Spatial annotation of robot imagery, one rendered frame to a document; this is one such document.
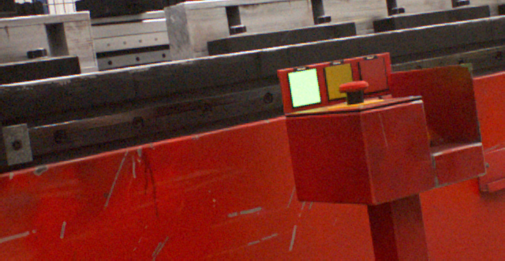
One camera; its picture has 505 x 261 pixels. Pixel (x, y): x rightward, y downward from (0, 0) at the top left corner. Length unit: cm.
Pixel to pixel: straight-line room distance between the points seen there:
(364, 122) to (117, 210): 37
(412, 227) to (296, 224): 28
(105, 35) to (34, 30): 37
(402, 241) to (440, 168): 11
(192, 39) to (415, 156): 49
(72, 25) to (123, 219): 31
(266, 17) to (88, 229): 55
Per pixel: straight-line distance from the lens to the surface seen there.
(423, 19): 183
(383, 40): 164
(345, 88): 120
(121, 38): 174
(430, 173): 120
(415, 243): 126
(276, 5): 164
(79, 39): 140
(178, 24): 153
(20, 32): 136
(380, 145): 115
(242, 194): 140
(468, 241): 179
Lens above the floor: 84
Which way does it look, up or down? 3 degrees down
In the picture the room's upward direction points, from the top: 9 degrees counter-clockwise
